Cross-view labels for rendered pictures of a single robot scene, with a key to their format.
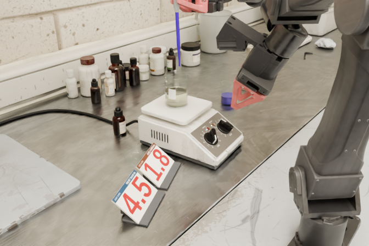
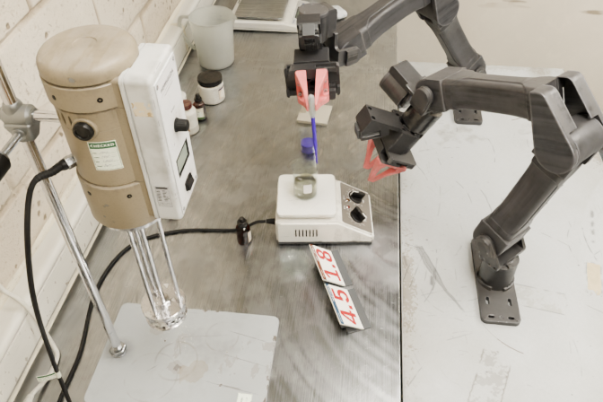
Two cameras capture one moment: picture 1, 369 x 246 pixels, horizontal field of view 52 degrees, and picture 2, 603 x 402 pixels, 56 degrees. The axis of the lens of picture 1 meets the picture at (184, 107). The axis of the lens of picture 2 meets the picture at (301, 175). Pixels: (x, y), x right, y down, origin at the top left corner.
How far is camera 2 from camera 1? 0.66 m
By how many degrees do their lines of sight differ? 31
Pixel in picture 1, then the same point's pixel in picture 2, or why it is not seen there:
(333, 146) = (521, 222)
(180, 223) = (391, 310)
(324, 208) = (505, 257)
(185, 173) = (351, 259)
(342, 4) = (546, 152)
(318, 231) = (505, 275)
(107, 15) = not seen: hidden behind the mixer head
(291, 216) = (459, 261)
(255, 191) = (418, 249)
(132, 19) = not seen: hidden behind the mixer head
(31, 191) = (245, 350)
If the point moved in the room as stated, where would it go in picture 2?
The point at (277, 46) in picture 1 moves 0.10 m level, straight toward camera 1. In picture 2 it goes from (421, 128) to (448, 161)
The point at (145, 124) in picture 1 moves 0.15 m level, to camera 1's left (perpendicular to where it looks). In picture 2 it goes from (287, 227) to (220, 259)
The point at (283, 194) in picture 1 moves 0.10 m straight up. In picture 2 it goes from (439, 242) to (446, 208)
